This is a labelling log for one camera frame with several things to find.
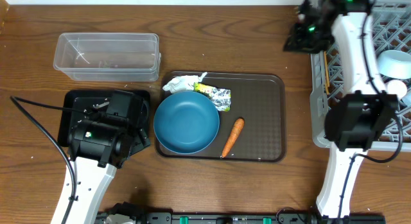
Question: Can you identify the light blue cup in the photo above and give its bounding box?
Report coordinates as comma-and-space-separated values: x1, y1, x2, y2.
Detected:
401, 90, 411, 107

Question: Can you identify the orange carrot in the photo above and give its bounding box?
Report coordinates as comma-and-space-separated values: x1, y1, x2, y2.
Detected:
222, 117, 245, 158

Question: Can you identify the clear plastic bin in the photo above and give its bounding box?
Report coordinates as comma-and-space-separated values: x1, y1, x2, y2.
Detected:
53, 33, 161, 82

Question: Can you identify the green foil snack wrapper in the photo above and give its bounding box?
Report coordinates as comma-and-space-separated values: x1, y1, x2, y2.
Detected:
194, 83, 231, 112

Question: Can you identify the grey dishwasher rack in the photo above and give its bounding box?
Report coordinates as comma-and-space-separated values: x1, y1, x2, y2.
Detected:
310, 0, 410, 148

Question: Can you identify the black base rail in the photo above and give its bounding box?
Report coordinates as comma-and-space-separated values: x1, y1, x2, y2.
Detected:
94, 212, 386, 224

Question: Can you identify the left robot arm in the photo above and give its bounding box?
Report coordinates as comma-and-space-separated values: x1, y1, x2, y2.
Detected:
51, 90, 150, 223

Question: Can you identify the dark blue plate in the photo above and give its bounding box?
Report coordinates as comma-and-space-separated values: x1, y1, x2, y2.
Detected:
153, 91, 220, 155

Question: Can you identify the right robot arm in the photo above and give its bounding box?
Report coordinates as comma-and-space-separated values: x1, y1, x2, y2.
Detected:
283, 0, 403, 223

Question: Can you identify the left black cable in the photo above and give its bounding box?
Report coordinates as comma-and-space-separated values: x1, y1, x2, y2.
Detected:
9, 95, 97, 224

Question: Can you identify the white pink cup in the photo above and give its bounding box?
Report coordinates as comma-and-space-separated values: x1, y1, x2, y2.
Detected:
386, 80, 407, 100

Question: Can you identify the crumpled white paper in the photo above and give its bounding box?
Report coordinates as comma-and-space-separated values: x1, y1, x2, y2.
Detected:
162, 72, 207, 94

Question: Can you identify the dark brown serving tray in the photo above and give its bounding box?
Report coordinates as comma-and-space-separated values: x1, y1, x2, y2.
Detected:
155, 72, 286, 163

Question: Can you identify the light blue bowl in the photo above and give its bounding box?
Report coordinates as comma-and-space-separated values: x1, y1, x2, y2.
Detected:
377, 50, 410, 80

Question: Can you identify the black plastic bin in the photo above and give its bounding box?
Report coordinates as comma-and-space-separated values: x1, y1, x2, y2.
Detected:
57, 89, 150, 147

